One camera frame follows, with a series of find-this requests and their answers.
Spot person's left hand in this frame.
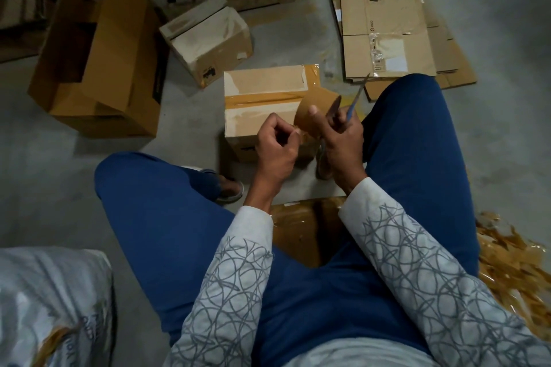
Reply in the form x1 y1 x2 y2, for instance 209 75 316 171
243 111 302 214

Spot person's right hand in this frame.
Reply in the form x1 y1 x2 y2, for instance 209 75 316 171
308 95 368 196

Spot brown packing tape roll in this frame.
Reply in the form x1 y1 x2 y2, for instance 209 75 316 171
293 87 344 142

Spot blue-handled cutter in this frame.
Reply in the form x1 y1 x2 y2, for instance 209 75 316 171
343 72 373 125

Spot small cardboard box being taped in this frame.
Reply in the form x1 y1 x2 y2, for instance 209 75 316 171
223 63 346 166

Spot small brown cardboard box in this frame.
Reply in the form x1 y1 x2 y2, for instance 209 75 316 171
158 0 255 89

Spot large black-label cardboard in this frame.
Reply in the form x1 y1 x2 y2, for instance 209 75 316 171
26 0 169 140

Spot person's left forearm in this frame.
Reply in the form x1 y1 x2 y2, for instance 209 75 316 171
164 204 275 367

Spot person's right forearm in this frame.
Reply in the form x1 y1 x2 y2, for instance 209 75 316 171
337 175 551 367

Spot person's right white clog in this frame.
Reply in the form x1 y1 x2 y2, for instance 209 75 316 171
314 140 337 182

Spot person's white clog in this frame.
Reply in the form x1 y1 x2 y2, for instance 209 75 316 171
314 140 337 182
181 165 246 206

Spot person's left white clog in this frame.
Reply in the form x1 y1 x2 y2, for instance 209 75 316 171
181 165 246 206

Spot person's blue trousers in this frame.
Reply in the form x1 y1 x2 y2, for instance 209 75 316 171
93 72 482 367

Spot flat brown cardboard sheet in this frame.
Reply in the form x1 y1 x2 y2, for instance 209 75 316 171
325 0 479 103

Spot person's grey shirt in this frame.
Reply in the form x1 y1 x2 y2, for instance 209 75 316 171
282 337 442 367

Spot crumpled brown tape scraps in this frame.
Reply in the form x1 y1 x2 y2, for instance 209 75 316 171
475 209 551 342

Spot brown plastic-wrapped stool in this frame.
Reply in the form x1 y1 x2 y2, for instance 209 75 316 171
271 196 347 270

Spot white woven sack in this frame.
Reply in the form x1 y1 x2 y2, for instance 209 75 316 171
0 246 117 367

